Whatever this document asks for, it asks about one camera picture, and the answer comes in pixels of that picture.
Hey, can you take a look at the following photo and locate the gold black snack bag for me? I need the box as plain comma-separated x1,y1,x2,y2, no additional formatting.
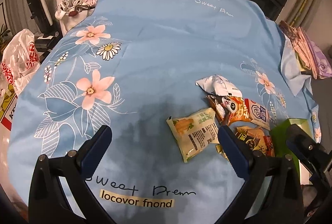
231,126,275,157

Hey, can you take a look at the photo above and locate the pale green corn snack bag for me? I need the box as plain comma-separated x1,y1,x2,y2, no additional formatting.
166,108,219,163

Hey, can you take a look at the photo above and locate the green cardboard box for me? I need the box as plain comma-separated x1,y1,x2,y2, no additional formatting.
270,118,313,185

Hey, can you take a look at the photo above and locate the white red rice cracker pack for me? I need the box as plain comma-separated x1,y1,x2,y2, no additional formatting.
244,98,270,130

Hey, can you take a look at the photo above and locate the orange panda snack bag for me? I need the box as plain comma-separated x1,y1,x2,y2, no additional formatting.
206,95,250,126

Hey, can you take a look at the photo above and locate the stack of folded cloths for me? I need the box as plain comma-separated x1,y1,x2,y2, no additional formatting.
279,20,331,79

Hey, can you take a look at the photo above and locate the white blue snack bag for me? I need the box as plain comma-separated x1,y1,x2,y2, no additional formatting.
195,75,243,98

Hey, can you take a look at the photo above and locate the white red plastic bag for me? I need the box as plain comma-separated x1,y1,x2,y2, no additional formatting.
1,29,40,96

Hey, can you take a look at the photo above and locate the blue floral tablecloth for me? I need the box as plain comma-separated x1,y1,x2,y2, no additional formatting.
7,0,321,223

